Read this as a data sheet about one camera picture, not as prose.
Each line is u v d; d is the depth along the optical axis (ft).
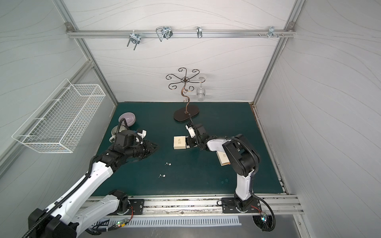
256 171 1.59
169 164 2.90
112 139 3.05
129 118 3.52
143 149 2.20
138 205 2.43
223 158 2.90
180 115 3.74
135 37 2.57
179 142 3.13
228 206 2.40
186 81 2.97
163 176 2.75
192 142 2.84
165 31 2.51
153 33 2.53
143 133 2.42
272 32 2.50
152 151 2.22
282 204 2.51
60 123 2.26
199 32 2.56
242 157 1.64
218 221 2.31
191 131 2.89
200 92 3.15
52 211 1.28
